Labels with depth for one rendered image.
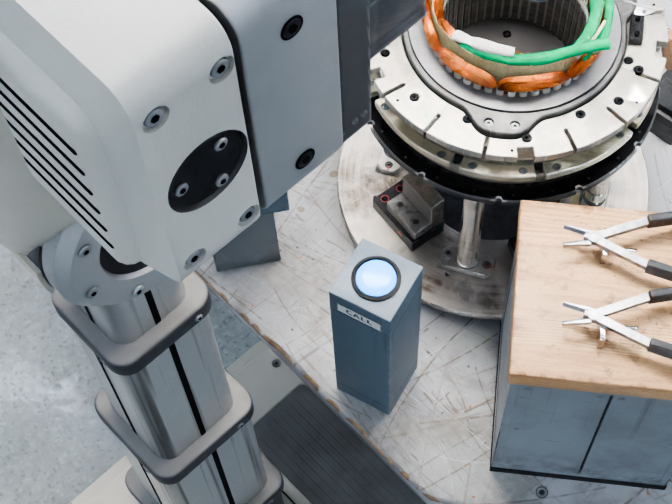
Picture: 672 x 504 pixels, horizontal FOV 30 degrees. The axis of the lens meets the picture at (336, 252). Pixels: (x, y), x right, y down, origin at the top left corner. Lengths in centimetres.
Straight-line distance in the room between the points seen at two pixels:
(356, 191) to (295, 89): 113
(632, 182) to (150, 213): 122
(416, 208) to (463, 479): 33
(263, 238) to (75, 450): 94
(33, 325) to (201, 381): 127
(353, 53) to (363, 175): 113
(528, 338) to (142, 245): 77
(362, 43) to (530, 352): 76
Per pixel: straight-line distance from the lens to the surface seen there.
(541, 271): 123
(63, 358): 242
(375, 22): 46
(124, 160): 41
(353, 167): 159
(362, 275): 125
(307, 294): 153
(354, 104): 49
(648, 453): 136
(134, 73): 39
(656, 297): 120
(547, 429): 131
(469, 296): 150
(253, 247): 151
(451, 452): 145
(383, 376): 136
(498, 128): 126
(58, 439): 236
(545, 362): 119
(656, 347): 118
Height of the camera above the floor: 215
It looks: 62 degrees down
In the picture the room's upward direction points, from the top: 4 degrees counter-clockwise
